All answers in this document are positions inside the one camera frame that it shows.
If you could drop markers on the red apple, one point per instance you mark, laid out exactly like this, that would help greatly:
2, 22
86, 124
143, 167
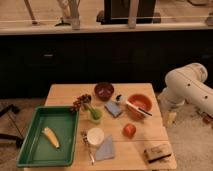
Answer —
129, 130

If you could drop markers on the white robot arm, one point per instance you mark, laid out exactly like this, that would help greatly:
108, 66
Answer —
187, 84

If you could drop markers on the green plastic tray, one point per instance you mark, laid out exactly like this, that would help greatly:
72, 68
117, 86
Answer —
37, 151

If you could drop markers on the dark red bowl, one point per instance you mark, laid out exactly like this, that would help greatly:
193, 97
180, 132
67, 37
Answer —
104, 90

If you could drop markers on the small black white object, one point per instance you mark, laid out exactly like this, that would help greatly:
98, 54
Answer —
119, 98

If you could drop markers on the blue sponge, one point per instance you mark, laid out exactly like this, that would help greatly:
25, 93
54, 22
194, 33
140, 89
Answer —
113, 108

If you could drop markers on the bunch of dark grapes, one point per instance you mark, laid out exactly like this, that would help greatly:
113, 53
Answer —
82, 101

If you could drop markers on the green cup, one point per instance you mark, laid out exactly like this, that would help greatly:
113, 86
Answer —
95, 114

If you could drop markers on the orange bowl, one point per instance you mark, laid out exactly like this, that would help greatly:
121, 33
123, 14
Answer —
142, 101

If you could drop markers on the wooden table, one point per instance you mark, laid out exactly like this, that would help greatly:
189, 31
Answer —
129, 152

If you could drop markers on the white cup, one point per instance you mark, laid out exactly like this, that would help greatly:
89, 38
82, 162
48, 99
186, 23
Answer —
95, 136

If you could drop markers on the metal fork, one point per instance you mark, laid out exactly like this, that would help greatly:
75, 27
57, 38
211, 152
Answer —
84, 137

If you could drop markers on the grey blue cloth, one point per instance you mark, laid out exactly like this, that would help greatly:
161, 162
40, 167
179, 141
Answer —
106, 150

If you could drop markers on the brown board eraser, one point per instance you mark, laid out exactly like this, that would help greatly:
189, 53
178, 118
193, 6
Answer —
157, 152

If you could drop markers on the white black-handled utensil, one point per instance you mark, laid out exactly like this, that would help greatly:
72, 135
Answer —
138, 108

